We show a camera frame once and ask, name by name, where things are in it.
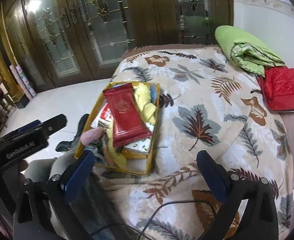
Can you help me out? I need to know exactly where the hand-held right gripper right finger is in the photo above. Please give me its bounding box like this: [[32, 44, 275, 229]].
[[196, 150, 280, 240]]

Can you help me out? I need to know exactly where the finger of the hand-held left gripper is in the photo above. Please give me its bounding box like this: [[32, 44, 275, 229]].
[[0, 120, 42, 144], [37, 114, 68, 140]]

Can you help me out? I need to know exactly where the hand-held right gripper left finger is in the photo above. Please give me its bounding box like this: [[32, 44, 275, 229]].
[[12, 150, 95, 240]]

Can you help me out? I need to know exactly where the clear yellow-trimmed storage box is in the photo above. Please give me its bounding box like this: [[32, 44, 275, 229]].
[[73, 81, 161, 175]]

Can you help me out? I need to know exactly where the dark red wipes packet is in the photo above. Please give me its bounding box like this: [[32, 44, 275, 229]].
[[103, 82, 153, 148]]

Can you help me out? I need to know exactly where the person's left hand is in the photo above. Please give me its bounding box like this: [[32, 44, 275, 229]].
[[17, 159, 30, 184]]

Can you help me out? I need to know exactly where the black shoe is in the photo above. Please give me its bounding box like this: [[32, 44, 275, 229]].
[[56, 141, 75, 152], [73, 114, 91, 143]]

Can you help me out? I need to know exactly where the person's grey trouser leg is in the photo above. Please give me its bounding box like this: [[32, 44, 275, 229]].
[[25, 152, 77, 188]]

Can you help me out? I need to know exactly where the wooden chair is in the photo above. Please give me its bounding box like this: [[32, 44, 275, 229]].
[[0, 92, 18, 130]]

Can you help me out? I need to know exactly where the pink fuzzy sock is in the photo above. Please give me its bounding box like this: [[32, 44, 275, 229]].
[[81, 127, 104, 145]]

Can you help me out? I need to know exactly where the dark grey striped cloth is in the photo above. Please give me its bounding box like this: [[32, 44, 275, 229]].
[[69, 175, 137, 240]]

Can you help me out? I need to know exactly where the yellow cloth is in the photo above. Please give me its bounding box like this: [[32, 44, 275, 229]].
[[103, 127, 128, 168], [133, 84, 158, 125]]

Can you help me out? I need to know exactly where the floral wrapping paper roll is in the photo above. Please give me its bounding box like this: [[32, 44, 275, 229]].
[[16, 64, 37, 98], [8, 65, 29, 100]]

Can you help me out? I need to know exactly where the red and white packet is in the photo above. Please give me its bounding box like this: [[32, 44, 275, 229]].
[[97, 104, 115, 128]]

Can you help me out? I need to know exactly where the leaf print blanket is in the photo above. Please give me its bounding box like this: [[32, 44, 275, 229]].
[[47, 44, 294, 240]]

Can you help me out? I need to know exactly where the white floral tissue packet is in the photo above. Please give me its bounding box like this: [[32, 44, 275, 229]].
[[122, 139, 154, 156]]

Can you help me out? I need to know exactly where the wooden stained glass door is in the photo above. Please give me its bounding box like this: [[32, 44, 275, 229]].
[[20, 0, 92, 87], [69, 0, 137, 80], [134, 0, 235, 51]]

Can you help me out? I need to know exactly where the light blue cloth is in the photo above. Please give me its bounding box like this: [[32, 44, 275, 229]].
[[150, 85, 160, 102]]

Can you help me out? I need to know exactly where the red quilted cushion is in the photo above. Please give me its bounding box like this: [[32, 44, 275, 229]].
[[258, 66, 294, 113]]

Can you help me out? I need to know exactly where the green folded quilt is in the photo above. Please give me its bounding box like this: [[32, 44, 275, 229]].
[[214, 25, 286, 77]]

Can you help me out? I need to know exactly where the black cable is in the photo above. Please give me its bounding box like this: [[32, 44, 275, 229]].
[[87, 200, 225, 240]]

